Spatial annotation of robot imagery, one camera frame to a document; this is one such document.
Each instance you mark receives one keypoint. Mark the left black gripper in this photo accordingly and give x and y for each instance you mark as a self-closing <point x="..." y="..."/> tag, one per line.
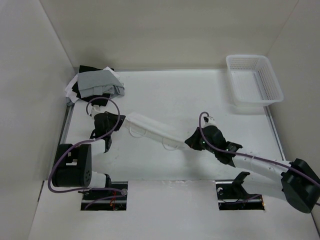
<point x="121" y="119"/>

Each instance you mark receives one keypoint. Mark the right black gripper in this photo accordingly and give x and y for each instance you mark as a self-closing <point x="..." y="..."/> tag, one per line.
<point x="192" y="141"/>

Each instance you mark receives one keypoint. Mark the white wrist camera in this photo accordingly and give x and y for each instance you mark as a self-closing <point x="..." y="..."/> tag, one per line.
<point x="209" y="121"/>
<point x="95" y="110"/>

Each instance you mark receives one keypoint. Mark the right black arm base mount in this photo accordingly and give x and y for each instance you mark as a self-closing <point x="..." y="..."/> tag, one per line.
<point x="231" y="195"/>

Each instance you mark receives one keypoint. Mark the white folded tank top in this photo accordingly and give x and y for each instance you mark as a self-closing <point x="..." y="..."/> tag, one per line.
<point x="104" y="96"/>

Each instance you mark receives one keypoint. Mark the white plastic mesh basket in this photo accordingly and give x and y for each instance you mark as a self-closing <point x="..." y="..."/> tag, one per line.
<point x="252" y="81"/>

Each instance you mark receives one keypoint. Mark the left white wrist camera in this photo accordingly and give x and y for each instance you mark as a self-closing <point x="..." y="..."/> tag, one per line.
<point x="95" y="110"/>

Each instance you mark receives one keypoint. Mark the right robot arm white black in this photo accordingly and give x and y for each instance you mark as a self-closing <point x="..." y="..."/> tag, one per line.
<point x="292" y="181"/>

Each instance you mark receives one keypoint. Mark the white tank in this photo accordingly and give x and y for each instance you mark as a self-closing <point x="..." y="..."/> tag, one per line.
<point x="104" y="96"/>
<point x="140" y="126"/>

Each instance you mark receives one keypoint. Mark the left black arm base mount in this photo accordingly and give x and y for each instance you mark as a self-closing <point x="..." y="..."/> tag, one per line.
<point x="106" y="200"/>

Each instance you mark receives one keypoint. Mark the grey folded tank top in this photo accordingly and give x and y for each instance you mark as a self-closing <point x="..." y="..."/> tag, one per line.
<point x="97" y="83"/>

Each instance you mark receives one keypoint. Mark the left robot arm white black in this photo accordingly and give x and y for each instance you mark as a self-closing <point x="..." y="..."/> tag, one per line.
<point x="75" y="169"/>

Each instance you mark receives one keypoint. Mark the black folded tank top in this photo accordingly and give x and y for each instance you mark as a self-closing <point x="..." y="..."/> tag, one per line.
<point x="74" y="93"/>

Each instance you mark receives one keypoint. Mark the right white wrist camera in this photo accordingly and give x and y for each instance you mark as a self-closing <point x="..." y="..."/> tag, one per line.
<point x="209" y="121"/>

